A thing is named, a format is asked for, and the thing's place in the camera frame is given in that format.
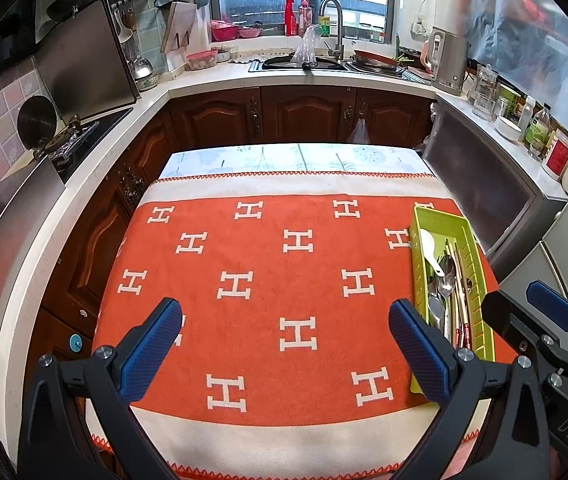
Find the red label jar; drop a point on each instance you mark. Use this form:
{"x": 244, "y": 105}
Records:
{"x": 558, "y": 157}

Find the green plastic utensil tray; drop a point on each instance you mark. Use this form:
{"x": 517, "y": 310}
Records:
{"x": 417, "y": 270}

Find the wooden kitchen cabinets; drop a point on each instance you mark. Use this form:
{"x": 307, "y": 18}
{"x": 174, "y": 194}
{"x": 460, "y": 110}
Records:
{"x": 289, "y": 115}

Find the black gas stove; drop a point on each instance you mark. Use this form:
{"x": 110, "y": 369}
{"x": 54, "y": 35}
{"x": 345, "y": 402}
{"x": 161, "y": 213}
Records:
{"x": 89, "y": 135}

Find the white plastic bottle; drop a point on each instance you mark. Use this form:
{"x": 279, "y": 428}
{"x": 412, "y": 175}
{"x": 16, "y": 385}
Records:
{"x": 527, "y": 115}

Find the low steel side panel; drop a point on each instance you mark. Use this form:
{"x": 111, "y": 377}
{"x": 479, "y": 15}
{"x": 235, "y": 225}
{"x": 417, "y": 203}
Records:
{"x": 11, "y": 255}

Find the large clear plastic bag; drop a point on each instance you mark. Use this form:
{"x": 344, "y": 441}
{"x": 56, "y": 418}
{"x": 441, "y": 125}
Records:
{"x": 528, "y": 30}

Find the large steel spoon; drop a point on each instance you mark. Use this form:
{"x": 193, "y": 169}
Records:
{"x": 446, "y": 272}

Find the pink lidded food container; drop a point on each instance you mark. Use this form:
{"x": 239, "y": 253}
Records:
{"x": 201, "y": 61}

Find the blue round sticker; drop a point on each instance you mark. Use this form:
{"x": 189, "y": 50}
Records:
{"x": 75, "y": 342}

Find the white ceramic spoon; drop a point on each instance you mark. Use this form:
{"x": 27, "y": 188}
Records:
{"x": 427, "y": 245}

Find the large steel splash panel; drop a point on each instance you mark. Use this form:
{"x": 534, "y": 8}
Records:
{"x": 84, "y": 60}

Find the light floral tablecloth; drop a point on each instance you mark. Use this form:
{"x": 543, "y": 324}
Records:
{"x": 264, "y": 157}

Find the small steel teapot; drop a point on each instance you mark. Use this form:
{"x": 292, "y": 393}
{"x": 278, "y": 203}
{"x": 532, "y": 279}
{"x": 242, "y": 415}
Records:
{"x": 141, "y": 67}

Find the clear bottle green label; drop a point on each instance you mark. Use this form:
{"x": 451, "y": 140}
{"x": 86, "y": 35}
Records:
{"x": 538, "y": 135}

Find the green dish soap bottle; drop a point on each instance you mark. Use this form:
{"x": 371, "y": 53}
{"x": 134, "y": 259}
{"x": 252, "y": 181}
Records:
{"x": 325, "y": 26}

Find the round black lid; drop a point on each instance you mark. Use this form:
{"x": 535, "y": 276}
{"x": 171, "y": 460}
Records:
{"x": 36, "y": 116}

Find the orange patterned blanket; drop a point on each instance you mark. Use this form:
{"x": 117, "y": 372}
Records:
{"x": 264, "y": 285}

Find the light chopstick red striped end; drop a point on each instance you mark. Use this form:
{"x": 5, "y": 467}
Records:
{"x": 449, "y": 252}
{"x": 458, "y": 270}
{"x": 464, "y": 320}

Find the pink bottle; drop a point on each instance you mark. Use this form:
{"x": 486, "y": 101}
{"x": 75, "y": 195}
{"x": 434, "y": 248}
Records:
{"x": 306, "y": 16}

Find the wooden cutting board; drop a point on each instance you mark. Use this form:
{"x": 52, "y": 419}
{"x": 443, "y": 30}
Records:
{"x": 180, "y": 22}

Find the brown frying pan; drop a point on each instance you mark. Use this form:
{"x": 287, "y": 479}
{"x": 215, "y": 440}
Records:
{"x": 376, "y": 57}

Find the deep steel soup spoon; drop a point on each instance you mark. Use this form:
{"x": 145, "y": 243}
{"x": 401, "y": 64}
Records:
{"x": 436, "y": 310}

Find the floral ceramic bowl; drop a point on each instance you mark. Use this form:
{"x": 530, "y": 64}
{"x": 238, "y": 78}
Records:
{"x": 146, "y": 83}

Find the red spray bottle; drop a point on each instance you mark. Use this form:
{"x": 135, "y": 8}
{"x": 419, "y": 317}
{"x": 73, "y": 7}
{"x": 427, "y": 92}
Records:
{"x": 290, "y": 17}

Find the wall socket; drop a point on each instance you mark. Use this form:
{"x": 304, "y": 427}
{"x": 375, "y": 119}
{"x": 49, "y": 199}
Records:
{"x": 419, "y": 26}

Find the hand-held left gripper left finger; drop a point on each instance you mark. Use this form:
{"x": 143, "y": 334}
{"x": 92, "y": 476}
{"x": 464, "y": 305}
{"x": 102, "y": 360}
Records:
{"x": 151, "y": 345}

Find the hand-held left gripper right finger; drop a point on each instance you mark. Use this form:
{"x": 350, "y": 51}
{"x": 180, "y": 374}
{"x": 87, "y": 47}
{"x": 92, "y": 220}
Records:
{"x": 421, "y": 350}

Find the hanging plastic bag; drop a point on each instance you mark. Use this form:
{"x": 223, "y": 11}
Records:
{"x": 357, "y": 131}

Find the white bowl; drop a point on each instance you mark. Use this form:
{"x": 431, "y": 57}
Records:
{"x": 508, "y": 130}

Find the steel kitchen appliance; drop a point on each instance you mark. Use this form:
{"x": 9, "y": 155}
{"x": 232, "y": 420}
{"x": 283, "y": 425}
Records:
{"x": 483, "y": 185}

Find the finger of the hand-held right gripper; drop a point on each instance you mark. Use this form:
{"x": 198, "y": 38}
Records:
{"x": 503, "y": 315}
{"x": 553, "y": 302}

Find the steel electric kettle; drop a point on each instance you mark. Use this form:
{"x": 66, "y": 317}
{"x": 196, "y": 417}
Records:
{"x": 451, "y": 60}

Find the pink colander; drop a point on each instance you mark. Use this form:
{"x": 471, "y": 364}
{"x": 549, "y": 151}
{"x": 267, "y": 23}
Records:
{"x": 224, "y": 31}

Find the steel kitchen faucet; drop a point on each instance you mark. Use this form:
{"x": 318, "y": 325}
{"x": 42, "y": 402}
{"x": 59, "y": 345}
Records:
{"x": 332, "y": 20}

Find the glass jars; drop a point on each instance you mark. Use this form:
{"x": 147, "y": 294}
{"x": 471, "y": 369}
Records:
{"x": 486, "y": 92}

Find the grey refrigerator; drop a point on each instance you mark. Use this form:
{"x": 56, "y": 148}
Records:
{"x": 563, "y": 250}

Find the kitchen sink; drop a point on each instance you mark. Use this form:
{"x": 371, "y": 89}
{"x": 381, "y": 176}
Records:
{"x": 279, "y": 62}

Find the pink bowl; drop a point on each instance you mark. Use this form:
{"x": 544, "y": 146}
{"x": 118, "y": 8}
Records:
{"x": 250, "y": 32}

